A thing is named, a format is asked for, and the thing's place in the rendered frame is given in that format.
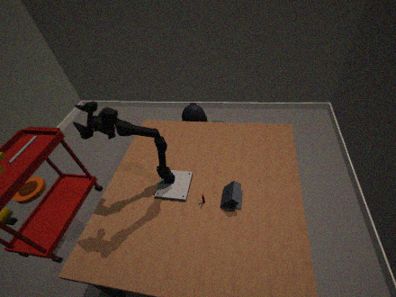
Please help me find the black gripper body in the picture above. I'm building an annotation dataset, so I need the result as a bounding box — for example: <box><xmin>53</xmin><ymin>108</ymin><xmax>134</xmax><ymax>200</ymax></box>
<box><xmin>81</xmin><ymin>102</ymin><xmax>102</xmax><ymax>140</ymax></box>

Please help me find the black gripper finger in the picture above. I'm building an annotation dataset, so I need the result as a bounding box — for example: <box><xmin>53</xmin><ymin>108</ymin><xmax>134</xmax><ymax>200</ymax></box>
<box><xmin>75</xmin><ymin>105</ymin><xmax>85</xmax><ymax>112</ymax></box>
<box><xmin>73</xmin><ymin>122</ymin><xmax>86</xmax><ymax>135</ymax></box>

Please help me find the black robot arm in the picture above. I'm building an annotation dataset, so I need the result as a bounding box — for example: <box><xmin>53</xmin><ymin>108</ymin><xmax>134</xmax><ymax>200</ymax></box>
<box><xmin>96</xmin><ymin>107</ymin><xmax>175</xmax><ymax>184</ymax></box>

